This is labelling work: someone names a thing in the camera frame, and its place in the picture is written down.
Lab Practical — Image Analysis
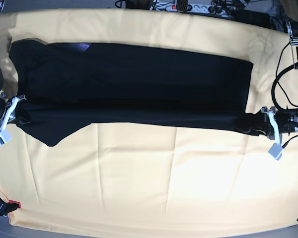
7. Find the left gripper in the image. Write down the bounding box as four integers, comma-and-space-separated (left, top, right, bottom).
261, 107, 298, 139

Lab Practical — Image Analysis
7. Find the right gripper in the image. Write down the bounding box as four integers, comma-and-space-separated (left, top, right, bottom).
0, 94, 27, 122

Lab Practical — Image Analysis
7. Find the black T-shirt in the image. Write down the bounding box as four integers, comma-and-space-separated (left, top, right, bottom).
9, 40, 257, 146

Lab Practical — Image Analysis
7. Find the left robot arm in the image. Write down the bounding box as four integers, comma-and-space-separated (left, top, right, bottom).
261, 18, 298, 140

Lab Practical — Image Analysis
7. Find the white power strip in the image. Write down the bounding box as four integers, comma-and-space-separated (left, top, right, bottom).
150, 0, 238, 17

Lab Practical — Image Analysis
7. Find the yellow table cloth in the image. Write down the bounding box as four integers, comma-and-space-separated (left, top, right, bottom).
0, 9, 298, 238

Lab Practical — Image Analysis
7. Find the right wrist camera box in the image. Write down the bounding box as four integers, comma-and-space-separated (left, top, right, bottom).
0, 130, 11, 147

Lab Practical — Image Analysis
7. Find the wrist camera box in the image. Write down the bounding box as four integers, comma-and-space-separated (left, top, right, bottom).
268, 143, 284, 161
0, 130, 11, 147

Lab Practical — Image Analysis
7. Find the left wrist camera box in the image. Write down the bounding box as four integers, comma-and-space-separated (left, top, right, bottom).
268, 143, 284, 161

